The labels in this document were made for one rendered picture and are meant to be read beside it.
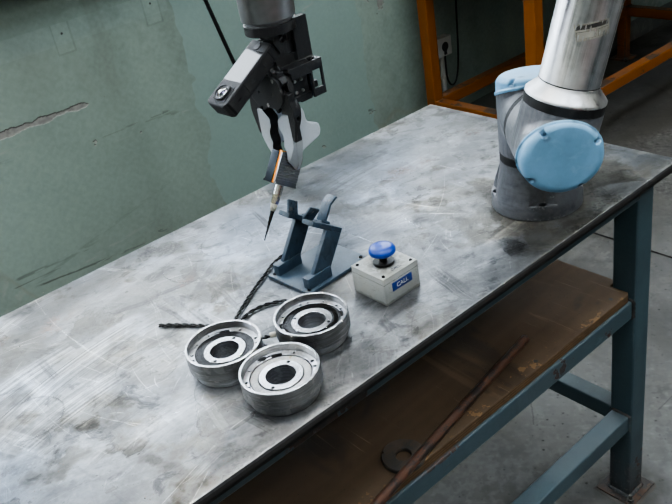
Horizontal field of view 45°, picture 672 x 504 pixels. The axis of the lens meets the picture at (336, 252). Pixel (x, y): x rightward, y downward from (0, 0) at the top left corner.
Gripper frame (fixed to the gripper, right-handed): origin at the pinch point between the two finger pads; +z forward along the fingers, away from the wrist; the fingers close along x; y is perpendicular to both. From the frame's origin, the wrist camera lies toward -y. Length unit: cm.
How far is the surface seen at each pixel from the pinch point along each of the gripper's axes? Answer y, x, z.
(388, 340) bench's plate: -5.2, -22.4, 19.9
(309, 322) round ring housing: -9.7, -11.3, 18.6
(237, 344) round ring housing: -20.0, -8.3, 17.3
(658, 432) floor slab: 77, -22, 100
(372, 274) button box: 1.0, -14.2, 15.4
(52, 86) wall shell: 27, 146, 19
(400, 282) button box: 3.7, -16.9, 17.3
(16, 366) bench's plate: -41.3, 19.4, 20.0
